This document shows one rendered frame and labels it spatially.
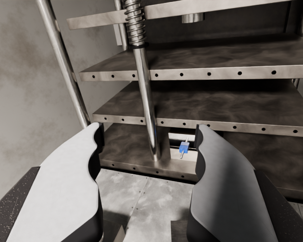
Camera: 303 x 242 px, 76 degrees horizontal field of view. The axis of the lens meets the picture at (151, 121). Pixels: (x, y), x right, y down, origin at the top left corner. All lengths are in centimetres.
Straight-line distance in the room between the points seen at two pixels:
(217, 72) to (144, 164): 61
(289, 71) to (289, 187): 50
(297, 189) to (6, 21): 225
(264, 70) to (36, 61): 191
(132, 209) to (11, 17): 182
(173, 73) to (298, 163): 75
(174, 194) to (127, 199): 22
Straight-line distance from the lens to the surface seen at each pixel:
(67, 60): 108
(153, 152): 108
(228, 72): 85
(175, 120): 98
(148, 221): 87
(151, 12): 90
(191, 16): 109
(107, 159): 121
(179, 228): 71
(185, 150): 102
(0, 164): 216
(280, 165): 116
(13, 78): 209
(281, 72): 87
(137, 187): 99
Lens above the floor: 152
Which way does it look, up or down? 29 degrees down
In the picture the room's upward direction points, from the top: 9 degrees counter-clockwise
